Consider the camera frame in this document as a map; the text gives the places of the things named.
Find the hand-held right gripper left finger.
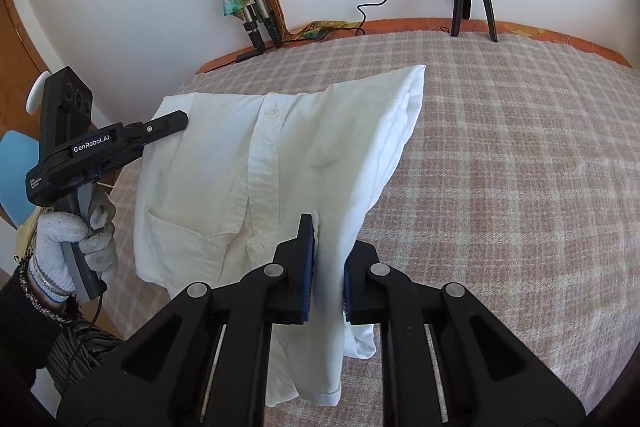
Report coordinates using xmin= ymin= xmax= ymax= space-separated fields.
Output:
xmin=56 ymin=213 xmax=321 ymax=427

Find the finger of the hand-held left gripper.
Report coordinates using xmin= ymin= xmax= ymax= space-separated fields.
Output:
xmin=120 ymin=110 xmax=190 ymax=164

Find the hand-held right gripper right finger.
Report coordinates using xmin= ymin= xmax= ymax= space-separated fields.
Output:
xmin=342 ymin=241 xmax=586 ymax=427

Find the white shirt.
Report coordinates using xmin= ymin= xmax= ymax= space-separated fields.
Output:
xmin=132 ymin=64 xmax=428 ymax=408

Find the person's left forearm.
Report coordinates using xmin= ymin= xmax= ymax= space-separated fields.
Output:
xmin=0 ymin=259 xmax=83 ymax=388

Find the person's left hand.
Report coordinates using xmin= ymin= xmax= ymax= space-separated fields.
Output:
xmin=27 ymin=200 xmax=119 ymax=299

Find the white round knob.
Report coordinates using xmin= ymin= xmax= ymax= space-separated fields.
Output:
xmin=27 ymin=71 xmax=51 ymax=115

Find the blue chair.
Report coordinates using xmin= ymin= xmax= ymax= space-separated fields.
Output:
xmin=0 ymin=129 xmax=41 ymax=228

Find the wooden door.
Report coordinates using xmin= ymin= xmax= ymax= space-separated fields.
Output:
xmin=0 ymin=0 xmax=46 ymax=138

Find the beige plaid blanket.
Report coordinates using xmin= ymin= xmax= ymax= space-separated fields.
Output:
xmin=107 ymin=29 xmax=640 ymax=427

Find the person's dark pleated skirt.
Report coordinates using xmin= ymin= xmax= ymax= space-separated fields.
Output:
xmin=45 ymin=317 xmax=133 ymax=408

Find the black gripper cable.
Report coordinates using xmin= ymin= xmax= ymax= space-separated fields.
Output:
xmin=60 ymin=289 xmax=106 ymax=400

